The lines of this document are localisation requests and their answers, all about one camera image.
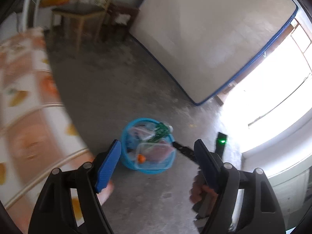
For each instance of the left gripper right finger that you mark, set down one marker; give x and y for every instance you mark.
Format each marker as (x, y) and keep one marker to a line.
(252, 206)

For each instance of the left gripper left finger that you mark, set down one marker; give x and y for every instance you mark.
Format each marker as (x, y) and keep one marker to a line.
(54, 212)

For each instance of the clear plastic container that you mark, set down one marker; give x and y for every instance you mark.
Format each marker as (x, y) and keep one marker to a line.
(153, 166)

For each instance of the green label plastic bottle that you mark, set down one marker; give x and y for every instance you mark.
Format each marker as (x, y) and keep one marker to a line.
(161, 131)

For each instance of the orange peel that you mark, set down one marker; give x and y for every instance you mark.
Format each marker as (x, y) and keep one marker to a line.
(141, 158)

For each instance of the pink plastic bag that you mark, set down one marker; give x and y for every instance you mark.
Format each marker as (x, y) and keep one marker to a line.
(139, 133)

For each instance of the pink mesh sponge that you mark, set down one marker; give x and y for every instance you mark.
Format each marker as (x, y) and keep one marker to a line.
(157, 152)

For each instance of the blue trash basket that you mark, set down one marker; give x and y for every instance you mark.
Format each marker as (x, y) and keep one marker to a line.
(127, 158)

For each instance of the right hand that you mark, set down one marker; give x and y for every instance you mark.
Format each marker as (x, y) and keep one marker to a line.
(197, 191)

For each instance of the left hand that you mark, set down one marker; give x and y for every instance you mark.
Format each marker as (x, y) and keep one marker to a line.
(105, 193)

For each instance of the patterned tablecloth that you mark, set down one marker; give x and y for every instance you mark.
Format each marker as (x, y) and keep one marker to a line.
(37, 134)

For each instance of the white mattress blue trim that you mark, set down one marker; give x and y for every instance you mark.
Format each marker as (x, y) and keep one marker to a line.
(206, 44)

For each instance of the dark wooden stool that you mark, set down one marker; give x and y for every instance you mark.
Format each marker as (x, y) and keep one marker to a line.
(120, 14)

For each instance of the wooden chair black seat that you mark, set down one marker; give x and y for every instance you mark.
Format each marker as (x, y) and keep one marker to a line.
(81, 12)

